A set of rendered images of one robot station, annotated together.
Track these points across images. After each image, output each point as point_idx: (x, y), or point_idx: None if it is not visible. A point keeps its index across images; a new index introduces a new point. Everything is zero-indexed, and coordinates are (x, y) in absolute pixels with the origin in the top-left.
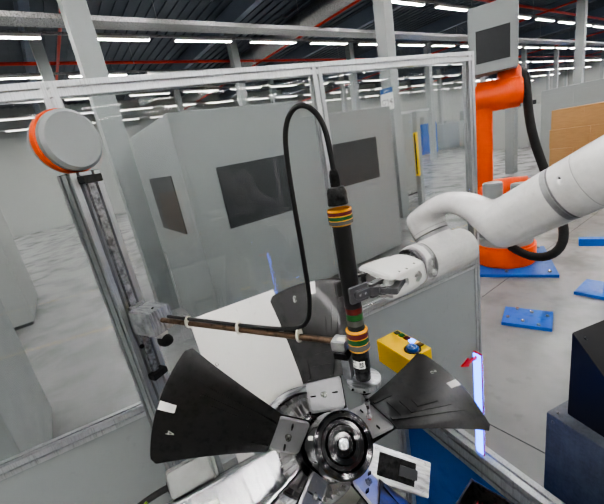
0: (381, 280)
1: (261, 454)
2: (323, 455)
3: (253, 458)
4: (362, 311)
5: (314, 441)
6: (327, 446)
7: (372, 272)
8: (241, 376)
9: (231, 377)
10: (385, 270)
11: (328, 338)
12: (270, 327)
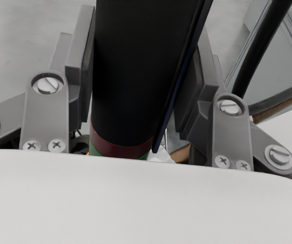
0: (20, 147)
1: (174, 149)
2: (77, 148)
3: (176, 144)
4: (97, 149)
5: (88, 134)
6: (77, 151)
7: (144, 160)
8: None
9: None
10: (48, 219)
11: (178, 151)
12: (288, 89)
